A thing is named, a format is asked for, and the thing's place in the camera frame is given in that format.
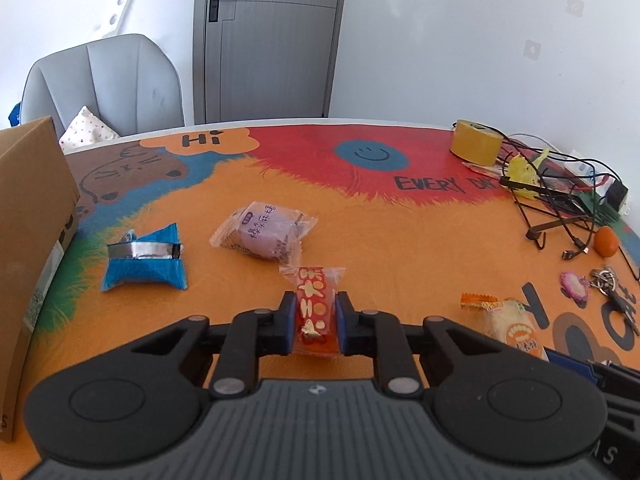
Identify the grey chair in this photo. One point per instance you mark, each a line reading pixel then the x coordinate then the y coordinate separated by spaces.
pixel 115 80

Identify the colourful printed table mat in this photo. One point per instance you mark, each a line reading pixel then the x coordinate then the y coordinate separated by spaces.
pixel 400 240

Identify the clear wall sticker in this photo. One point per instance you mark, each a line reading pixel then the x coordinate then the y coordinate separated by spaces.
pixel 575 6
pixel 532 50

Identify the white dotted pillow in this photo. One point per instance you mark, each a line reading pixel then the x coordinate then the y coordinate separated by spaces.
pixel 87 130

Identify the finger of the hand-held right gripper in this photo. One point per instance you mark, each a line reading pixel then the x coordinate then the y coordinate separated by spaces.
pixel 575 362

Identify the bunch of keys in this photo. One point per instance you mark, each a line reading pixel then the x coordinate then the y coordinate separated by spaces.
pixel 617 300

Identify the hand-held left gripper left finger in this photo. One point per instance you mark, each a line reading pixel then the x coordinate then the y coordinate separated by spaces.
pixel 287 321

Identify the orange tangerine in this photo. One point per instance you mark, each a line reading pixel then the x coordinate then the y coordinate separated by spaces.
pixel 606 241

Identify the blue bag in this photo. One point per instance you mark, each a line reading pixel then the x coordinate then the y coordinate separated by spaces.
pixel 15 116

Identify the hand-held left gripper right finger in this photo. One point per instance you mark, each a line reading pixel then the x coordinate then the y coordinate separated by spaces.
pixel 342 322

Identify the red snack packet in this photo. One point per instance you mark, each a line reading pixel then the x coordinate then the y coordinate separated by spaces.
pixel 315 305

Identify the yellow plastic bag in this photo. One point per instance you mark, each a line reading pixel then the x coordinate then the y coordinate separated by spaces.
pixel 522 170

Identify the yellow tape roll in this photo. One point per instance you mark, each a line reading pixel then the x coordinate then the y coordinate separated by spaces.
pixel 475 145

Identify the black power adapter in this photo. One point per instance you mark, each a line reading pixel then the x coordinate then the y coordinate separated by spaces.
pixel 616 196

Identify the white power strip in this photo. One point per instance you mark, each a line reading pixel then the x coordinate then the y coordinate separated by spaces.
pixel 575 162

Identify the pink charm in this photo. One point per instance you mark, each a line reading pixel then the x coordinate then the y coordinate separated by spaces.
pixel 575 287

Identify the cardboard box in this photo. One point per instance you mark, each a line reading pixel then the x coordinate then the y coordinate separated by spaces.
pixel 30 200

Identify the blue snack packet silver band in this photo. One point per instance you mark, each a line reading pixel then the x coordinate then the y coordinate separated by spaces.
pixel 140 272

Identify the grey door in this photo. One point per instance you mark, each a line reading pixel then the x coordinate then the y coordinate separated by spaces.
pixel 270 50

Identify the white wall plate with holes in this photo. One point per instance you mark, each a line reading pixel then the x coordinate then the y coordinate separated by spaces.
pixel 115 10

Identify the lilac pastry packet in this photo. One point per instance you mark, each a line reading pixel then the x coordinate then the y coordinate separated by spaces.
pixel 265 232

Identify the orange rice cracker packet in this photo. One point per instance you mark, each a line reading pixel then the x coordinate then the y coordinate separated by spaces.
pixel 515 330

